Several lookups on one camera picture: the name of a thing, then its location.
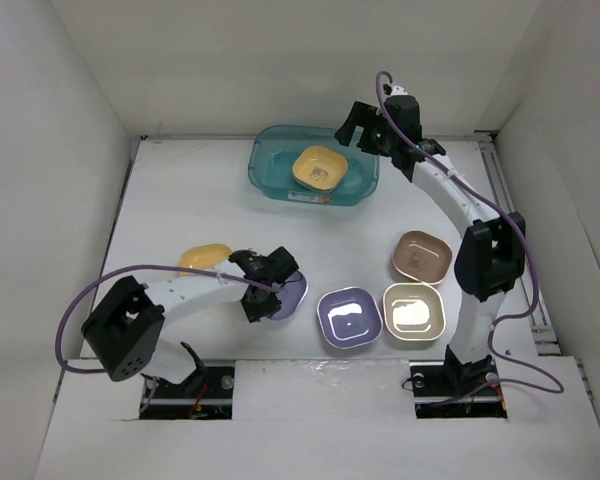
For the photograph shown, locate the teal plastic bin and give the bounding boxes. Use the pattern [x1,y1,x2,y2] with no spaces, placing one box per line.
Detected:
[248,125,380,206]

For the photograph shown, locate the light purple plate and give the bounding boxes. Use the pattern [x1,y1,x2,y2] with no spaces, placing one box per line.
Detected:
[268,271,308,321]

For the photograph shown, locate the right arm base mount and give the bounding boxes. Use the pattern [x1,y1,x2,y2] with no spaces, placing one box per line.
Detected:
[401,361,508,420]

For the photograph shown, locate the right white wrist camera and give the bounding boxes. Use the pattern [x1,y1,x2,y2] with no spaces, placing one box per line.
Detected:
[382,83,409,98]

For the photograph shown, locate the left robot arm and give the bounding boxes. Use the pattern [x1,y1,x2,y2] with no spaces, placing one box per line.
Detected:
[81,247,306,397]

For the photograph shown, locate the beige plate front right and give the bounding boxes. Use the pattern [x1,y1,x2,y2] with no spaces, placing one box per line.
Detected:
[382,283,446,342]

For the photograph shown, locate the brown plate with panda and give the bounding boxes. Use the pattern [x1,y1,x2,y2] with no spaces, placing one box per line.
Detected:
[392,230,453,285]

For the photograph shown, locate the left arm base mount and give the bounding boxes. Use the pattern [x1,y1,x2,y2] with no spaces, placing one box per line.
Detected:
[139,362,235,421]

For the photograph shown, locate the yellow plate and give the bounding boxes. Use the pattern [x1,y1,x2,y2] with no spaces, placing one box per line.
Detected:
[178,243,232,270]
[292,146,348,192]

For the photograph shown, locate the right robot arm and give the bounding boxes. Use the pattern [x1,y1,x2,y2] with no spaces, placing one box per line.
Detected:
[335,94,525,394]

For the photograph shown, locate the dark purple plate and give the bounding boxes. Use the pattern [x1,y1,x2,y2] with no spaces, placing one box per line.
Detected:
[316,287,383,350]

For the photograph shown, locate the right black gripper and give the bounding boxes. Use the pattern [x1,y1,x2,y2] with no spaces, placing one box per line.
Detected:
[334,100,398,157]

